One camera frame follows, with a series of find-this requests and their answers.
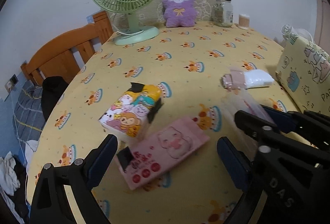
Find cartoon print tissue pack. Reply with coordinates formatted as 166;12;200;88
98;82;163;143

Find white soft packet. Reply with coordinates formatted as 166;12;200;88
242;69;275;89

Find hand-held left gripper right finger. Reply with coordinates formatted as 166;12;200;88
217;136;256;192

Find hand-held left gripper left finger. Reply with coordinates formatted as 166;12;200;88
29;134;119;224

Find yellow printed tablecloth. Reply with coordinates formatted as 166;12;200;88
26;20;330;224

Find cotton swab container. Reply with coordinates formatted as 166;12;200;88
238;14;250;30

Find glass jar with lid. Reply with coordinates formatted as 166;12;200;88
211;0;234;28

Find plaid bedding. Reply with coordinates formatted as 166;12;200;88
13;85;47;142

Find wall socket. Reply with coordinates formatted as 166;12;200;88
6;74;19;90

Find white standing fan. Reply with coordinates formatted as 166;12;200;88
281;23;315;45

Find pink sock roll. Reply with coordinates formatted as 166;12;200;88
220;71;248;91

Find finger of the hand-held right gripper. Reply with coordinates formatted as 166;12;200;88
260;105;330;148
234;110;321;168

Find yellow printed storage box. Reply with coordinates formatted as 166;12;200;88
275;34;330;116

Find purple plush toy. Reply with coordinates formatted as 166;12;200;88
162;0;198;28

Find white crumpled clothes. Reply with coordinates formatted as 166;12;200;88
0;150;21;195

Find clear pink mask packet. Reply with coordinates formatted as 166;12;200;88
223;90;276;137

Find black cloth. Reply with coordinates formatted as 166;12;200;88
41;76;70;121

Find pink tissue pack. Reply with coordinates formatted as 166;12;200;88
115;115;210;190

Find beige door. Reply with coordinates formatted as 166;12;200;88
315;0;330;42

